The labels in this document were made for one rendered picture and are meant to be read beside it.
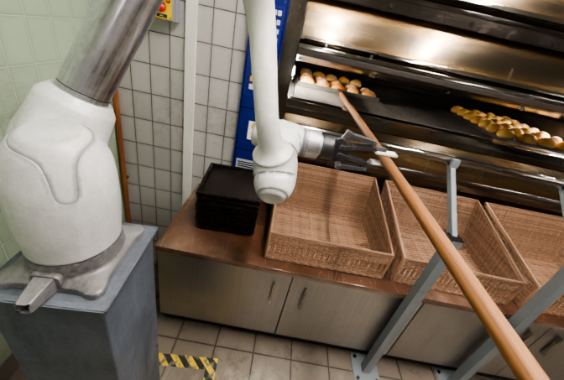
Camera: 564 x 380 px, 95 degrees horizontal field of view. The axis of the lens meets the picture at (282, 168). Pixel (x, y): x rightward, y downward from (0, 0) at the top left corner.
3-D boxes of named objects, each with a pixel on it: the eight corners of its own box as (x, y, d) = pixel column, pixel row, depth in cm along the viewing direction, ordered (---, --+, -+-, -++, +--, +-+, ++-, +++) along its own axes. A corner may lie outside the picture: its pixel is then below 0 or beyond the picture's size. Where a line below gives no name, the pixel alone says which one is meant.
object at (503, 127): (447, 110, 202) (451, 103, 199) (505, 122, 203) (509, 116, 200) (500, 138, 148) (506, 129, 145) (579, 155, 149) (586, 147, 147)
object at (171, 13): (158, 18, 119) (158, -8, 114) (180, 23, 119) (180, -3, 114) (150, 17, 112) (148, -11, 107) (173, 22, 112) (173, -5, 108)
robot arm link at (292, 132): (299, 143, 87) (296, 171, 78) (253, 134, 87) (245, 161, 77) (306, 117, 80) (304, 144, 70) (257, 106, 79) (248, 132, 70)
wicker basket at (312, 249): (271, 197, 158) (279, 157, 145) (360, 214, 160) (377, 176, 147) (261, 258, 115) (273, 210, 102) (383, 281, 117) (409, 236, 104)
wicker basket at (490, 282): (367, 216, 160) (383, 178, 147) (454, 234, 161) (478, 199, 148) (389, 283, 117) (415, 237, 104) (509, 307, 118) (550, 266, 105)
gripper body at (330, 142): (322, 128, 81) (351, 134, 82) (315, 152, 85) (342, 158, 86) (325, 137, 75) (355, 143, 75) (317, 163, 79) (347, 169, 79)
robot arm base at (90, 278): (-37, 310, 41) (-51, 287, 38) (65, 219, 60) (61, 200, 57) (86, 323, 42) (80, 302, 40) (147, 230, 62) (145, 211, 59)
